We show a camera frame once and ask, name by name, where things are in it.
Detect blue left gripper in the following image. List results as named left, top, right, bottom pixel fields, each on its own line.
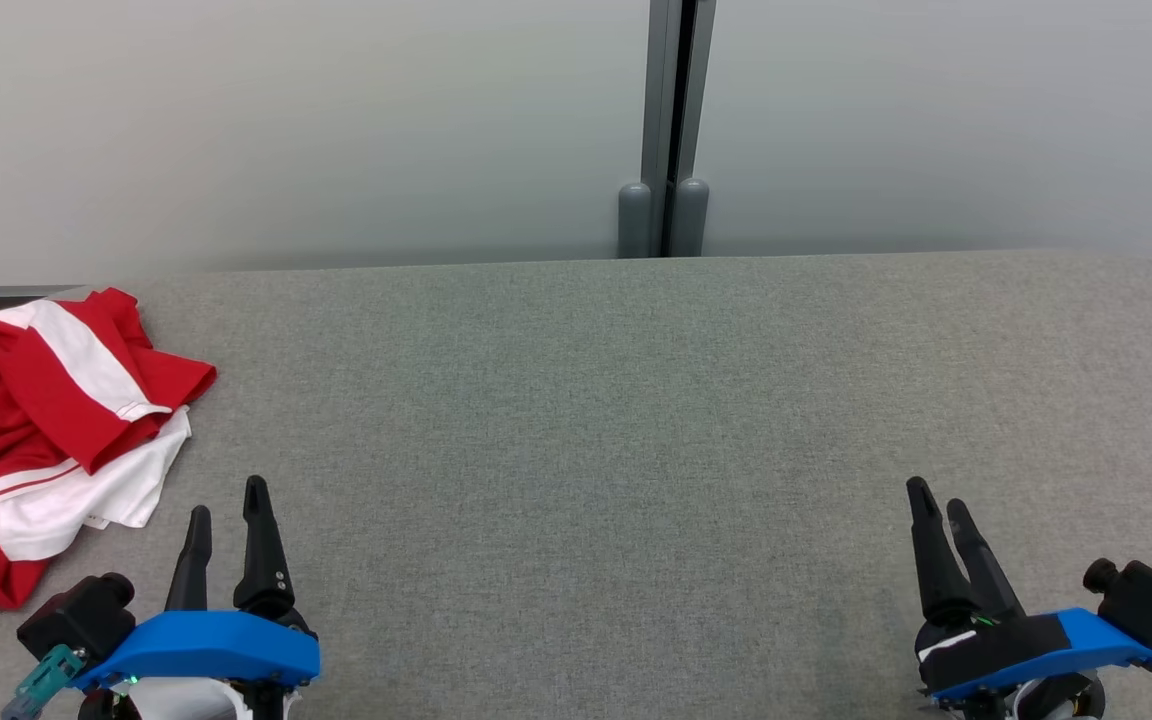
left=71, top=476, right=323, bottom=720

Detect grey rounded post bumper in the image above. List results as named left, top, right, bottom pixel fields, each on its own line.
left=672, top=177, right=711, bottom=258
left=617, top=181, right=654, bottom=260

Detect teal left camera connector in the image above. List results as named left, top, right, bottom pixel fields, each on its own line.
left=1, top=644, right=89, bottom=720

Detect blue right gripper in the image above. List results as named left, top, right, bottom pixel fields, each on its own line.
left=906, top=477, right=1152, bottom=720

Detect red white basketball shorts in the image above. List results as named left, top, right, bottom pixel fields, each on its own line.
left=0, top=287, right=218, bottom=481

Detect grey partition post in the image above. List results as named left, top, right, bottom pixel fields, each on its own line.
left=640, top=0, right=718, bottom=259

